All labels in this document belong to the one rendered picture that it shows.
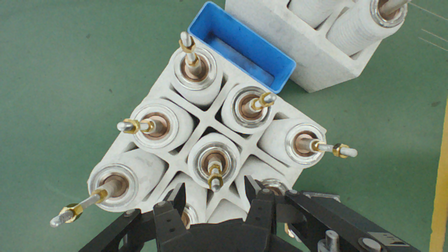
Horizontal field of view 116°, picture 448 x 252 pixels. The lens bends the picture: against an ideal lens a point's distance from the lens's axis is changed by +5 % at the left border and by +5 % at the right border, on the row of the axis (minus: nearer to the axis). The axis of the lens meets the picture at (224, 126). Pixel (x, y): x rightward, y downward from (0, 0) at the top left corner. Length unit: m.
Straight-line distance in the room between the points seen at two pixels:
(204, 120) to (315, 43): 0.32
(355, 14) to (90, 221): 0.91
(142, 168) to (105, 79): 0.41
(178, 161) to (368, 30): 0.47
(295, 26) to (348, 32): 0.11
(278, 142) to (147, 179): 0.24
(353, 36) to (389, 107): 0.46
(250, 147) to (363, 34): 0.33
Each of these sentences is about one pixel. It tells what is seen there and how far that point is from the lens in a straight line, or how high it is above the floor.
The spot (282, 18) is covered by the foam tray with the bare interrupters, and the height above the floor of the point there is 0.18.
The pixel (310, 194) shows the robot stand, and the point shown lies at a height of 0.02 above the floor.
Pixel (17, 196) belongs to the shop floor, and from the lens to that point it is 0.82.
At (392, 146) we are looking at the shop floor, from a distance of 0.86.
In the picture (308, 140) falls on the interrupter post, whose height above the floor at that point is 0.27.
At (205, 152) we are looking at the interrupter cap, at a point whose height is 0.25.
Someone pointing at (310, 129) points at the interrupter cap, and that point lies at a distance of 0.30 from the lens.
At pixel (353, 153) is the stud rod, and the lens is 0.23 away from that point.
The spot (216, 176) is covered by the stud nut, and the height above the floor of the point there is 0.33.
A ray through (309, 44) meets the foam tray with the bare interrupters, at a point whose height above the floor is 0.17.
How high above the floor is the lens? 0.50
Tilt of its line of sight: 85 degrees down
